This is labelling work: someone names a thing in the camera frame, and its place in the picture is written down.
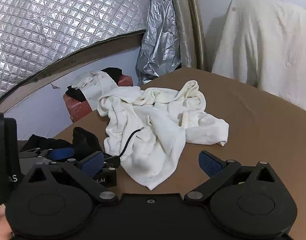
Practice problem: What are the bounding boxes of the crumpled silver foil sheet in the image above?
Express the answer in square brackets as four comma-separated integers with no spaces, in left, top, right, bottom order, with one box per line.
[135,0,192,87]

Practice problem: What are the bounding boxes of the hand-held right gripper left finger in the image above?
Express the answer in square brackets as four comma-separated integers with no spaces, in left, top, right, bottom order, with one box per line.
[23,152,118,203]

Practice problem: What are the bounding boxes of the black garment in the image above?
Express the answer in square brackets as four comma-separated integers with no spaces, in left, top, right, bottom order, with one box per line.
[26,127,105,161]

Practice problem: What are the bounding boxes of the white blanket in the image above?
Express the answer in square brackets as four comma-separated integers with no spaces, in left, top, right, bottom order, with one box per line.
[211,0,306,115]

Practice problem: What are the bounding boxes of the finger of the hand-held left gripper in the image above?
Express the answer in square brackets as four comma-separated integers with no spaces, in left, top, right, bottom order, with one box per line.
[94,156,120,187]
[47,147,76,162]

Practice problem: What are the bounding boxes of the beige curtain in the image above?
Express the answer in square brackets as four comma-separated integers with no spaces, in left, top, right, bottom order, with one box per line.
[166,0,206,72]

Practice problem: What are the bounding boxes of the white towel garment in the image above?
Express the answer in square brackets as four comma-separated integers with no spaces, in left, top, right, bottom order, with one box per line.
[97,80,229,191]

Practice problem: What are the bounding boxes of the brown window frame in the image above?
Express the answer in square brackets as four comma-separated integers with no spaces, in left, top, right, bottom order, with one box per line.
[0,29,146,110]

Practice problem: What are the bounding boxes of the red suitcase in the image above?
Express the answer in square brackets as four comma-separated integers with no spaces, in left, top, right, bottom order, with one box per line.
[63,74,133,123]

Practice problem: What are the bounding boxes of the white crumpled shirt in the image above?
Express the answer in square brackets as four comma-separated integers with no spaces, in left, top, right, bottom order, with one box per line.
[71,70,118,110]

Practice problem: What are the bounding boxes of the silver quilted insulation sheet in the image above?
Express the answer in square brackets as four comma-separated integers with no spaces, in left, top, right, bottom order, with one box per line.
[0,0,148,103]

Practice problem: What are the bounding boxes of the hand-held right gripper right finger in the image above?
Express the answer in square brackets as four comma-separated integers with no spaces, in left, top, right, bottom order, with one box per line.
[185,150,280,203]

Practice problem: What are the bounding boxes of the person's left hand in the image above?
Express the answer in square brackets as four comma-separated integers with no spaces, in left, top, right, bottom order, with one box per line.
[0,204,14,240]

